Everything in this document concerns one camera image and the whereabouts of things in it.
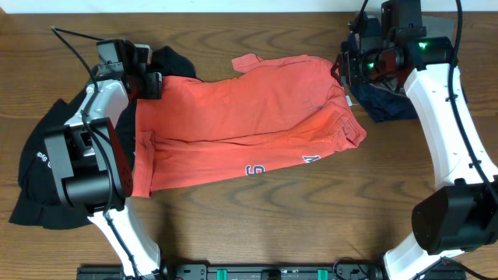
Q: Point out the black garment with white logo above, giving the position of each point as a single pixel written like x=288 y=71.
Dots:
x=38 y=203

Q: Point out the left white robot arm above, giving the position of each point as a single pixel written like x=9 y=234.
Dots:
x=89 y=166

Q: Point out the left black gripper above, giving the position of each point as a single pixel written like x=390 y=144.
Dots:
x=152 y=85

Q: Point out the grey folded t-shirt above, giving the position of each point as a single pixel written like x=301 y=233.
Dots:
x=370 y=31

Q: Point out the red orange printed t-shirt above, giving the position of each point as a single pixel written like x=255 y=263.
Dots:
x=276 y=113

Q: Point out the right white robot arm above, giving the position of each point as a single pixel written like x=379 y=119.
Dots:
x=461 y=215

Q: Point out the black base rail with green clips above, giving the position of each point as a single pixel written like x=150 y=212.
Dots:
x=203 y=272

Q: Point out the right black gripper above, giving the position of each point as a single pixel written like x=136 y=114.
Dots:
x=348 y=65

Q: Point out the navy blue folded garment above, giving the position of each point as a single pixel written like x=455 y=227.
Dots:
x=383 y=103

